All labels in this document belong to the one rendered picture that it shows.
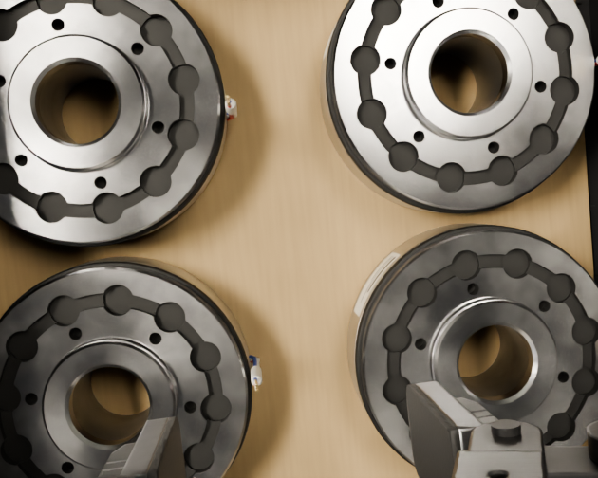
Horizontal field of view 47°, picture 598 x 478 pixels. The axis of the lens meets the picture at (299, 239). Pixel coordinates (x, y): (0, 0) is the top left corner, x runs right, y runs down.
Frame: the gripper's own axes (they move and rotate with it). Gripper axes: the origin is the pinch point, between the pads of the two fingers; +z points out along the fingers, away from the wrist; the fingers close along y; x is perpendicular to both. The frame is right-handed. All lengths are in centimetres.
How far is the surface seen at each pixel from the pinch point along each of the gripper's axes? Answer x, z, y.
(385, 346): -0.3, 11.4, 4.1
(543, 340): -0.6, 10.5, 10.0
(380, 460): -5.8, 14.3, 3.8
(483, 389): -2.7, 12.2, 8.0
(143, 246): 4.6, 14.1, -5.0
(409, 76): 9.7, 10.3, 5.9
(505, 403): -2.8, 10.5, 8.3
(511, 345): -1.2, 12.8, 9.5
